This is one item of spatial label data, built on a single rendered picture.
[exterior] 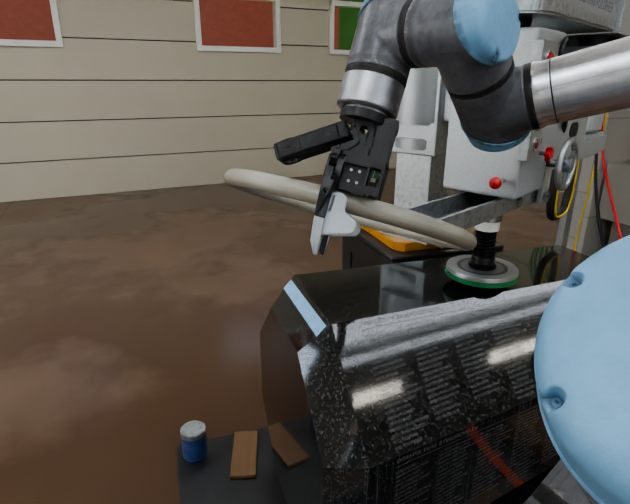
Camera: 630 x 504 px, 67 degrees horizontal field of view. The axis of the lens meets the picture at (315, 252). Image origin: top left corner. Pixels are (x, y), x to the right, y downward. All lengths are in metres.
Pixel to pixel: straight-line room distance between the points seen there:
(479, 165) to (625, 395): 1.15
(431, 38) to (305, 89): 7.18
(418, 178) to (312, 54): 5.72
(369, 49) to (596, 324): 0.51
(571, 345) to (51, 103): 7.03
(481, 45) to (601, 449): 0.47
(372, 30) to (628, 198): 3.87
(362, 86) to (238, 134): 6.81
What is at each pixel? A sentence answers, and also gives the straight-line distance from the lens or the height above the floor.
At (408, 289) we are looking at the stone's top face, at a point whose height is 0.87.
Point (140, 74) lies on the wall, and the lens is 7.18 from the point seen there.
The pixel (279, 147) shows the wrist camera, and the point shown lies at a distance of 0.70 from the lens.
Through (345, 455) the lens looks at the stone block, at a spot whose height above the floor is 0.62.
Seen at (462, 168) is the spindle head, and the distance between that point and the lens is 1.41.
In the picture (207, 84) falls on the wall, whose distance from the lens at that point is 7.32.
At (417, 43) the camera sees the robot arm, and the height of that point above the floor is 1.51.
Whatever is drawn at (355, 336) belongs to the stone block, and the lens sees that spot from 1.26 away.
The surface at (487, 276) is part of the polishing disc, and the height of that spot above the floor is 0.93.
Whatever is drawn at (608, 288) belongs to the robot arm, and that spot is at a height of 1.36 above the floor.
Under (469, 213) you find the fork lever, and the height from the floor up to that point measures 1.16.
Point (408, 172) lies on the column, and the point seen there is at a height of 1.06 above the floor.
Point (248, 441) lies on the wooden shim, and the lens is 2.18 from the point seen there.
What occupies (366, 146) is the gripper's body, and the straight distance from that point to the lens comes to 0.69.
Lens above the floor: 1.46
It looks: 20 degrees down
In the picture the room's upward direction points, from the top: straight up
